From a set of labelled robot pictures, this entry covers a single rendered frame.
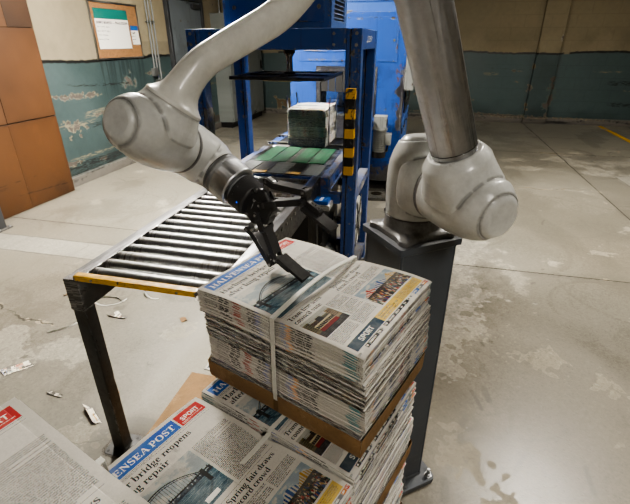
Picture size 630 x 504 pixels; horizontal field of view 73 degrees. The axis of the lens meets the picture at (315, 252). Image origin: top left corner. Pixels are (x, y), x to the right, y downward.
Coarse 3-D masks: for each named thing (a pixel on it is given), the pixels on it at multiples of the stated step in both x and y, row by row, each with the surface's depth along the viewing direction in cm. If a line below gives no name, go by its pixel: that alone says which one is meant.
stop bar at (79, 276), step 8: (80, 272) 138; (80, 280) 136; (88, 280) 136; (96, 280) 135; (104, 280) 134; (112, 280) 134; (120, 280) 134; (128, 280) 134; (136, 280) 134; (136, 288) 132; (144, 288) 131; (152, 288) 131; (160, 288) 130; (168, 288) 130; (176, 288) 130; (184, 288) 130; (192, 288) 130; (192, 296) 128
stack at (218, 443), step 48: (192, 432) 81; (240, 432) 81; (288, 432) 81; (384, 432) 81; (144, 480) 72; (192, 480) 72; (240, 480) 72; (288, 480) 72; (336, 480) 72; (384, 480) 89
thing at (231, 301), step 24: (288, 240) 103; (240, 264) 92; (264, 264) 92; (312, 264) 92; (216, 288) 84; (240, 288) 83; (264, 288) 83; (288, 288) 83; (216, 312) 84; (240, 312) 79; (216, 336) 87; (240, 336) 82; (216, 360) 91; (240, 360) 86; (264, 384) 84
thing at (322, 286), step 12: (348, 264) 93; (360, 264) 92; (312, 276) 88; (336, 276) 88; (300, 288) 83; (312, 288) 83; (324, 288) 83; (276, 300) 79; (300, 300) 79; (312, 300) 79; (264, 312) 76; (288, 312) 76; (264, 324) 76; (276, 324) 74; (264, 336) 77; (276, 336) 76; (264, 348) 79; (276, 348) 77; (264, 360) 81; (276, 360) 78; (264, 372) 82; (276, 372) 80; (276, 384) 82; (288, 384) 80; (288, 396) 81
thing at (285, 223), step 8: (312, 176) 244; (312, 184) 230; (320, 184) 246; (312, 192) 228; (320, 192) 248; (312, 200) 230; (288, 208) 197; (296, 208) 201; (280, 216) 188; (288, 216) 189; (296, 216) 202; (304, 216) 217; (280, 224) 180; (288, 224) 190; (296, 224) 204; (280, 232) 180; (288, 232) 192; (248, 248) 159; (256, 248) 159; (248, 256) 153
